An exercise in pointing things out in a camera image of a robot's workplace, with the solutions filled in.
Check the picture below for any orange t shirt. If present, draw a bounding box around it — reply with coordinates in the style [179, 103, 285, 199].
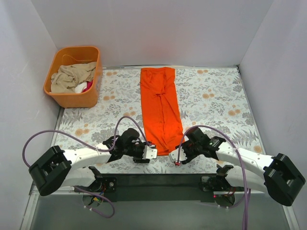
[140, 67, 183, 156]

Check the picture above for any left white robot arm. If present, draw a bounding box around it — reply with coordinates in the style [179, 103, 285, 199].
[29, 128, 157, 196]

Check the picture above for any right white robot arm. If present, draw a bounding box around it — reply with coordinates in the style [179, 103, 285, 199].
[169, 126, 306, 207]

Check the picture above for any floral table mat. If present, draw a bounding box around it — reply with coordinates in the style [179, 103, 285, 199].
[52, 68, 264, 174]

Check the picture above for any pink garment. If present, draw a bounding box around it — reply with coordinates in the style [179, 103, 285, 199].
[83, 81, 93, 92]

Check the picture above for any white garment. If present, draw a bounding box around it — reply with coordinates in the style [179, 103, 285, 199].
[75, 82, 87, 94]

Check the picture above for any orange plastic basket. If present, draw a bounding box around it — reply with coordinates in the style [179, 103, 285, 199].
[44, 46, 103, 108]

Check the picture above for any beige t shirt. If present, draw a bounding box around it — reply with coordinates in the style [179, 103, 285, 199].
[51, 62, 97, 93]

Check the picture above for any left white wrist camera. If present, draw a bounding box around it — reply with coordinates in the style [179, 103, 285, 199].
[142, 145, 158, 160]

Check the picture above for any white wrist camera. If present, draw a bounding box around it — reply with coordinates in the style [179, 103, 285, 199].
[169, 147, 188, 166]
[142, 145, 158, 160]

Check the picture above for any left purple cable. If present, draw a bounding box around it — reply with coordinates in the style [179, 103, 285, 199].
[22, 115, 154, 219]

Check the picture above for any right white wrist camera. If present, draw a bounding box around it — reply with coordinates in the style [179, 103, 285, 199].
[169, 147, 188, 166]

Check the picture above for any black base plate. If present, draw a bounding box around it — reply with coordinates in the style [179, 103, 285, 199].
[91, 173, 248, 203]

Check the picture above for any aluminium frame rail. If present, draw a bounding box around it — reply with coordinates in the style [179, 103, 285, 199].
[33, 168, 289, 196]

